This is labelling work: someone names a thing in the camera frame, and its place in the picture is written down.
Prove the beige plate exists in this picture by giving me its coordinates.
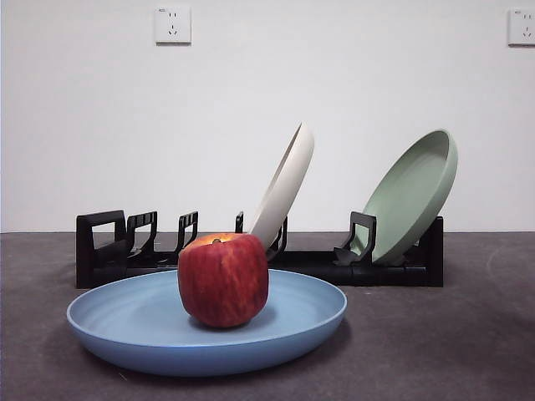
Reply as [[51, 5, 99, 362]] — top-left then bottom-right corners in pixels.
[[248, 122, 315, 251]]

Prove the red apple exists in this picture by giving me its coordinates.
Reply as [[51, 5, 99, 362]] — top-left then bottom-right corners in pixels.
[[178, 232, 270, 329]]

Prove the blue plate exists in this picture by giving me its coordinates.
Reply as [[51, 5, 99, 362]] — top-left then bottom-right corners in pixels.
[[66, 268, 348, 377]]

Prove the black plate rack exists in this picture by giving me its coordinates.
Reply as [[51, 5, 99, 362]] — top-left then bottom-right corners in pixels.
[[76, 210, 445, 289]]

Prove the green plate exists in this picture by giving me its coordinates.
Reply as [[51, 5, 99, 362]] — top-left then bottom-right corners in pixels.
[[362, 129, 459, 265]]

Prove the white wall socket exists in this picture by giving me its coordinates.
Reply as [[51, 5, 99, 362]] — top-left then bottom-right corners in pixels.
[[507, 8, 535, 47], [155, 5, 192, 45]]

